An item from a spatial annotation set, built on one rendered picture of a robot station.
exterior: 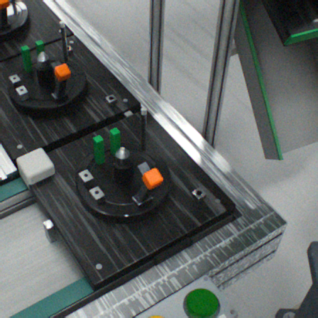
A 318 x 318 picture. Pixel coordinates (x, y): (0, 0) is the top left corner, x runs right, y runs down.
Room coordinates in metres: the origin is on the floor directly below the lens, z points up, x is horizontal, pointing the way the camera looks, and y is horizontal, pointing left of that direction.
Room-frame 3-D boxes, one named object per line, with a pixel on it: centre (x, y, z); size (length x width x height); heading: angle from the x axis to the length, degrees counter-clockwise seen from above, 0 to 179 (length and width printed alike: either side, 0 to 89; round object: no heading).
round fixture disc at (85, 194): (0.48, 0.01, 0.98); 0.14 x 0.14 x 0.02
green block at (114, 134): (0.53, 0.02, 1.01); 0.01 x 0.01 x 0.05; 31
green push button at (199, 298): (0.29, -0.09, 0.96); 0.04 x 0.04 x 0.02
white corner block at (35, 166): (0.52, 0.14, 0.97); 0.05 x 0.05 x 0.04; 31
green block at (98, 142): (0.51, 0.04, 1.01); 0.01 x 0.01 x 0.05; 31
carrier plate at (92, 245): (0.48, 0.01, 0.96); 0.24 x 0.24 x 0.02; 31
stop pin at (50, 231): (0.42, 0.11, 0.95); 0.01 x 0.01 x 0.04; 31
